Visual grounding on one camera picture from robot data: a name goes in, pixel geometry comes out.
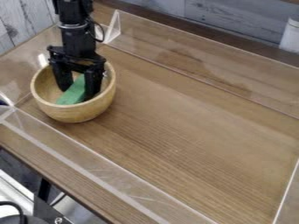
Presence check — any black cable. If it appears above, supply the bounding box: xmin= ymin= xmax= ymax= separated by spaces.
xmin=0 ymin=200 xmax=27 ymax=224

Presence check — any green rectangular block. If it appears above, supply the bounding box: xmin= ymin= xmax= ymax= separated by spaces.
xmin=56 ymin=74 xmax=86 ymax=105

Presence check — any brown wooden bowl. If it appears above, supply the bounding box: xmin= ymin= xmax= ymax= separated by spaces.
xmin=31 ymin=62 xmax=118 ymax=123

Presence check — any white cylindrical container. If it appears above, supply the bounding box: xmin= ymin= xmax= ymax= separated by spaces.
xmin=279 ymin=15 xmax=299 ymax=54

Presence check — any black table leg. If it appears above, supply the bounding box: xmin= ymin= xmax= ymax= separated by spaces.
xmin=38 ymin=178 xmax=52 ymax=201

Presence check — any clear acrylic tray wall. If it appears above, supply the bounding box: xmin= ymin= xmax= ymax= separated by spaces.
xmin=0 ymin=5 xmax=299 ymax=224

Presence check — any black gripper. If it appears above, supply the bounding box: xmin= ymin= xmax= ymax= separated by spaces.
xmin=47 ymin=24 xmax=107 ymax=101

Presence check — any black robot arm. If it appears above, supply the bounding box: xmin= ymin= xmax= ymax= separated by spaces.
xmin=47 ymin=0 xmax=107 ymax=100

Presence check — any black metal bracket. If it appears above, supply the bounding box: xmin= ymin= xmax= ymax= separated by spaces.
xmin=32 ymin=196 xmax=74 ymax=224

